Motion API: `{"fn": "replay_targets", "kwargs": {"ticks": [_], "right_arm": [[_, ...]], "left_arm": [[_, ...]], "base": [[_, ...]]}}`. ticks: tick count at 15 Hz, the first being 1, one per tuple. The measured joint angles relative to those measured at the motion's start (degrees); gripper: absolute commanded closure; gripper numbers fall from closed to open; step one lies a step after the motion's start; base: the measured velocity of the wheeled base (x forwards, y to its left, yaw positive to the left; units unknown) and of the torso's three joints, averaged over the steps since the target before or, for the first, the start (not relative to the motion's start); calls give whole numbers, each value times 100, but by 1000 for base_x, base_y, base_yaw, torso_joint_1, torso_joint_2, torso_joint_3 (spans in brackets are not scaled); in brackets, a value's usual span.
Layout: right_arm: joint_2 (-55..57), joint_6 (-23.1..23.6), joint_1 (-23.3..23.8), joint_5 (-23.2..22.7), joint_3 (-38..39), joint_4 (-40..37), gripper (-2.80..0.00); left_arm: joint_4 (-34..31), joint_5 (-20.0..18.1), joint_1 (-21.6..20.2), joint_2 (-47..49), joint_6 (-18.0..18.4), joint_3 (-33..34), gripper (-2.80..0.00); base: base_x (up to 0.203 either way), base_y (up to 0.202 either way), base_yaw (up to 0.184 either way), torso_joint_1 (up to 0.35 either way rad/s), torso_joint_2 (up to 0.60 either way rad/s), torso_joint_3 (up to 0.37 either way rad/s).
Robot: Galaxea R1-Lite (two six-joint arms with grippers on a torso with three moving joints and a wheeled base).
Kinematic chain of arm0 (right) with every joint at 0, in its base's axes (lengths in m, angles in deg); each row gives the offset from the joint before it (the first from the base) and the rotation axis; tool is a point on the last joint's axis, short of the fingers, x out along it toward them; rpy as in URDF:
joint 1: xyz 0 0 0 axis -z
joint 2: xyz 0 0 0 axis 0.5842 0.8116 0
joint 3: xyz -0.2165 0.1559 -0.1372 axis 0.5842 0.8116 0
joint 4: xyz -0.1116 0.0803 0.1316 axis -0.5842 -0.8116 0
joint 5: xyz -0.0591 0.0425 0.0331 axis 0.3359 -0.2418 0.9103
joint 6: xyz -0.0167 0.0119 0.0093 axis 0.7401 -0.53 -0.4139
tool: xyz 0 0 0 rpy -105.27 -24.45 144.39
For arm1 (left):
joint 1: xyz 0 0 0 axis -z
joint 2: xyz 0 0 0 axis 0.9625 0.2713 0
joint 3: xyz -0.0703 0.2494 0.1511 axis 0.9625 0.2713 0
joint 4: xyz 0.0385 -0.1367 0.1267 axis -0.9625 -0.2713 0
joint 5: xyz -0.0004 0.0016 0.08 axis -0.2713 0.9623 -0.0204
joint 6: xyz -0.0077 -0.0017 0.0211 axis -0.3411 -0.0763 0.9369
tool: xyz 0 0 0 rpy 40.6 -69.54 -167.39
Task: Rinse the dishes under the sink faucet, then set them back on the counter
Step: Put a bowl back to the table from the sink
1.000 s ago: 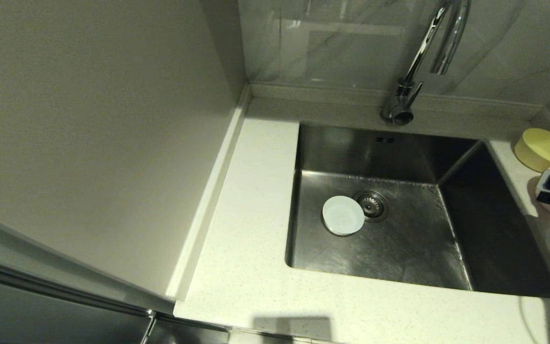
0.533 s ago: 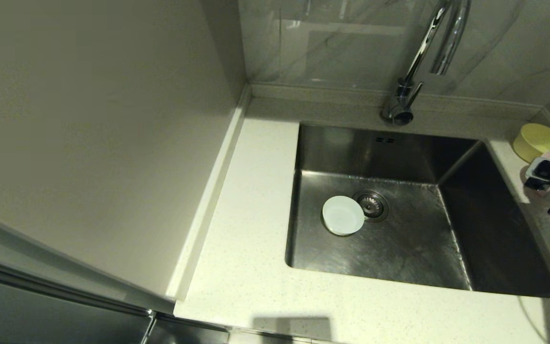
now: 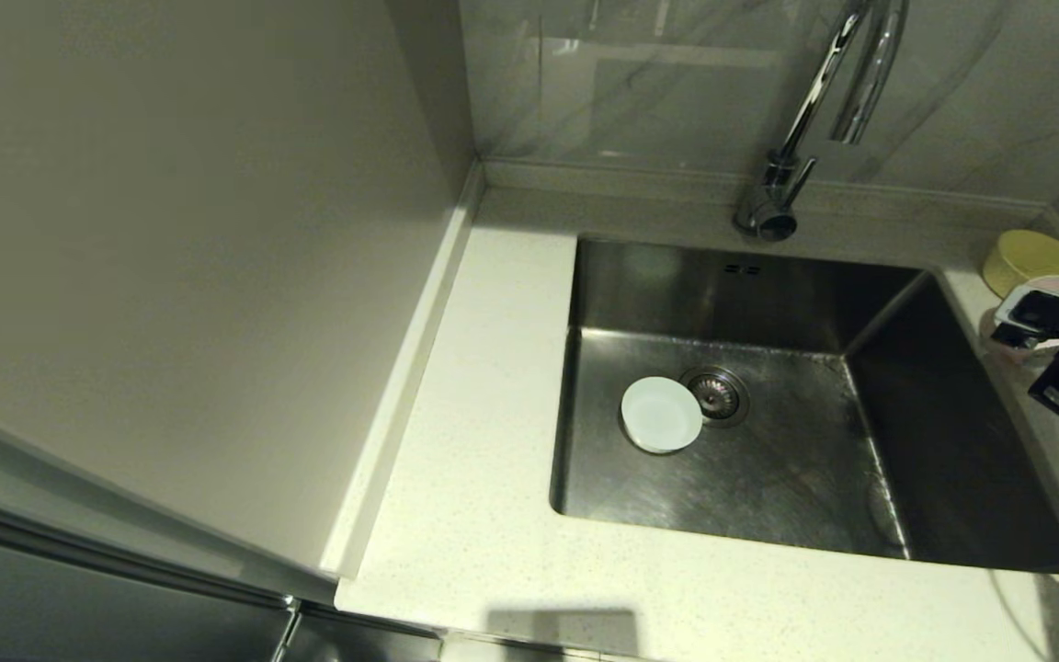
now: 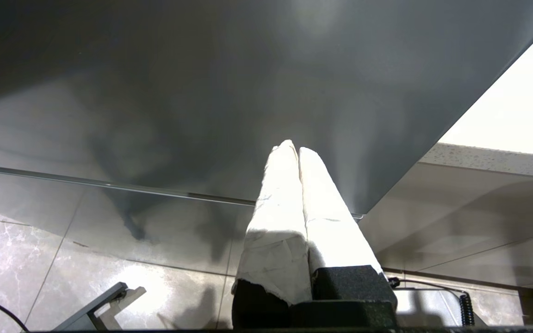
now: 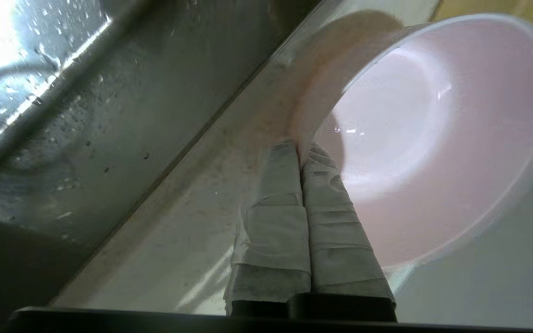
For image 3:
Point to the chrome gooseneck faucet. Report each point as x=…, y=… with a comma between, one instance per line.
x=768, y=213

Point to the round metal drain strainer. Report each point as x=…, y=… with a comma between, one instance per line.
x=721, y=395

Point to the yellow plastic bowl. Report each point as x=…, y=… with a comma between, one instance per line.
x=1030, y=256

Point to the dark steel appliance door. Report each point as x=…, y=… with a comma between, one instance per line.
x=79, y=607

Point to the stainless steel sink basin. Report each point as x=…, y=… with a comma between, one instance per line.
x=640, y=496

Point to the white plastic bowl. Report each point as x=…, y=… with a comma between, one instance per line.
x=661, y=416

